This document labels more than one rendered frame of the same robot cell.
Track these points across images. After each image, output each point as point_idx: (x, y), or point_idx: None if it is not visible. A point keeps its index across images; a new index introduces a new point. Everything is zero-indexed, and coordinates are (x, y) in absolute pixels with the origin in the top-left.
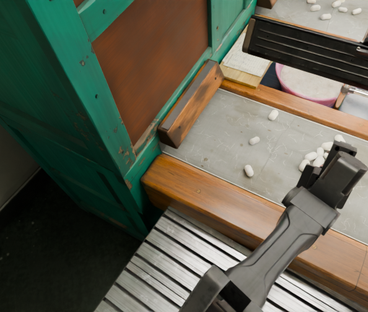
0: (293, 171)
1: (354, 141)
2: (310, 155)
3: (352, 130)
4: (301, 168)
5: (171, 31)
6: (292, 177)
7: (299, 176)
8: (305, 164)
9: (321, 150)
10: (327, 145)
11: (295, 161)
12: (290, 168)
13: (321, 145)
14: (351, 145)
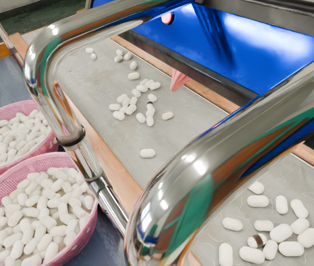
0: None
1: (198, 248)
2: (296, 245)
3: (197, 259)
4: None
5: None
6: None
7: None
8: (311, 234)
9: (269, 247)
10: (256, 250)
11: None
12: None
13: (264, 259)
14: (208, 243)
